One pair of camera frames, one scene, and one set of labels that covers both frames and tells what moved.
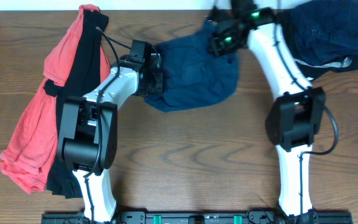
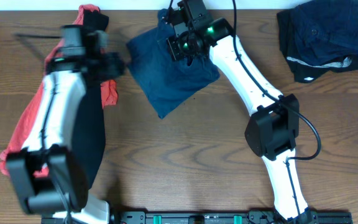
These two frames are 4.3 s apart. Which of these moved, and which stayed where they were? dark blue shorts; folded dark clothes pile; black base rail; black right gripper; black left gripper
Moved: black right gripper; dark blue shorts; black left gripper
Stayed: folded dark clothes pile; black base rail
